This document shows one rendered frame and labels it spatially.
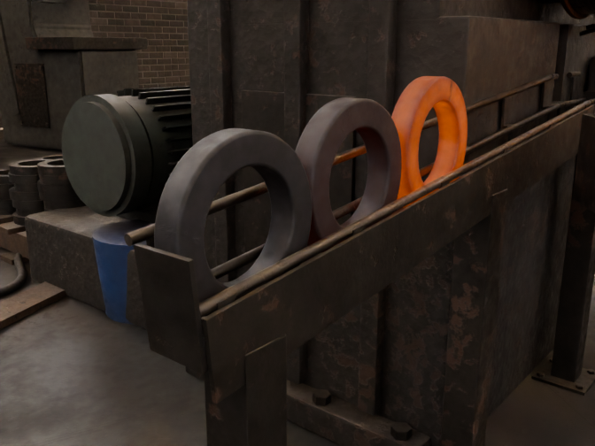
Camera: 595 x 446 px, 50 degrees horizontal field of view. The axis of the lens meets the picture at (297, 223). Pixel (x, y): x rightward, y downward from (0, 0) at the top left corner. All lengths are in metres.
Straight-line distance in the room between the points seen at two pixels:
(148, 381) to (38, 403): 0.26
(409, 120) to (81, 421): 1.08
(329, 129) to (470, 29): 0.51
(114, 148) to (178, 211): 1.43
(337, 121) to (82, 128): 1.48
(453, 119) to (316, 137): 0.31
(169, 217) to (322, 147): 0.20
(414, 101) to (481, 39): 0.37
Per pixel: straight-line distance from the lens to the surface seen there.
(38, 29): 5.55
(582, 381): 1.80
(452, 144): 0.96
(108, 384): 1.73
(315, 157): 0.67
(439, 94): 0.88
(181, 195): 0.55
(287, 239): 0.66
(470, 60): 1.15
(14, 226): 2.73
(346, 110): 0.71
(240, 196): 0.68
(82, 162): 2.13
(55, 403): 1.68
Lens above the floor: 0.82
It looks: 16 degrees down
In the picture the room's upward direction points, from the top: straight up
